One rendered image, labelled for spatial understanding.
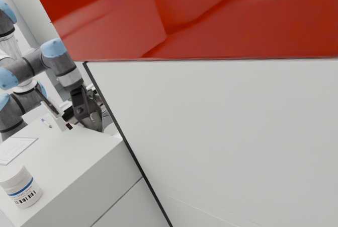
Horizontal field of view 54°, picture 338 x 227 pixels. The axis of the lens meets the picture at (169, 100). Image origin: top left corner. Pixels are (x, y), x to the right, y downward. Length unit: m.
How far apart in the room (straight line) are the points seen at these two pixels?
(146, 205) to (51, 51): 0.57
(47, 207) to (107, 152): 0.21
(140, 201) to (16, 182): 0.37
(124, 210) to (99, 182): 0.14
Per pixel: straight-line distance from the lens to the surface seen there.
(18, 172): 0.92
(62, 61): 1.12
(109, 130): 1.23
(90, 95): 1.18
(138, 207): 1.08
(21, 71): 1.18
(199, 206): 0.92
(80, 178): 0.94
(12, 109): 1.67
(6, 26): 1.53
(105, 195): 1.00
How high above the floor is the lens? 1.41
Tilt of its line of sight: 25 degrees down
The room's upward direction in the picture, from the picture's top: 24 degrees counter-clockwise
